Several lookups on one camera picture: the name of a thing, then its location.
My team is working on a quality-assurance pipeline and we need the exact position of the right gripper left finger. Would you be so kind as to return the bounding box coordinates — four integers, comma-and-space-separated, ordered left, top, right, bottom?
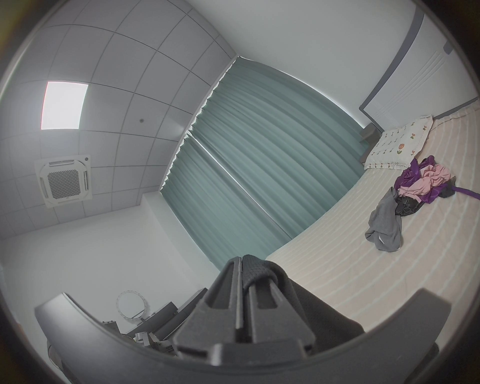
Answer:
176, 256, 244, 355

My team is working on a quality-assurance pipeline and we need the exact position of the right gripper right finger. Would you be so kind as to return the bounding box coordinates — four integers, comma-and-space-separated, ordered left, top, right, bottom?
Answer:
244, 281, 316, 346

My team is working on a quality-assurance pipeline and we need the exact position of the black T-shirt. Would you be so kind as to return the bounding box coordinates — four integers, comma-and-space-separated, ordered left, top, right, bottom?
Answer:
242, 254, 364, 355

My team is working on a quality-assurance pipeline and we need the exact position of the bed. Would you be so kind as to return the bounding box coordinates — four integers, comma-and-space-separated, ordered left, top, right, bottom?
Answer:
264, 4, 480, 353

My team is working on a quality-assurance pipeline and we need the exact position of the pile of clothes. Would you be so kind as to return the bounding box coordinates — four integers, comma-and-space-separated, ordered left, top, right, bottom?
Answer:
394, 155, 480, 218

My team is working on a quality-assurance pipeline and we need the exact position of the blue-green curtain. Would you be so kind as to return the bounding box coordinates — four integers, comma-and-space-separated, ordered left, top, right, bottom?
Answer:
160, 131, 293, 269
187, 56, 376, 241

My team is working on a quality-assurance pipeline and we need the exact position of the grey garment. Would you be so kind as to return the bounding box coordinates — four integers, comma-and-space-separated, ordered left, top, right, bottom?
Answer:
365, 186, 403, 253

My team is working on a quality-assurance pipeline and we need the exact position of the white ceiling air conditioner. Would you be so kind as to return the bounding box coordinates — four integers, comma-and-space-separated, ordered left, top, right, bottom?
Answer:
34, 154, 93, 209

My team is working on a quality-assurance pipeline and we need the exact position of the grey bedside table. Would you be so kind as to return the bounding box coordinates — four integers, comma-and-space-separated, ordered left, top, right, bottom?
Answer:
359, 123, 384, 163

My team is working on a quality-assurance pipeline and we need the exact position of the white printed pillow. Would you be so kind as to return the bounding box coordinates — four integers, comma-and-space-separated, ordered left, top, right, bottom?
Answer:
364, 115, 434, 171

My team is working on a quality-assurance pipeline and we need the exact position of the square ceiling light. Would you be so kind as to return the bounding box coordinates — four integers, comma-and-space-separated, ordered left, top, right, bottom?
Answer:
40, 80, 89, 131

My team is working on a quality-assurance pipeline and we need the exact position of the round white ring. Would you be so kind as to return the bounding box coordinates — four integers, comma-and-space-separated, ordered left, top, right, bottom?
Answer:
116, 290, 149, 321

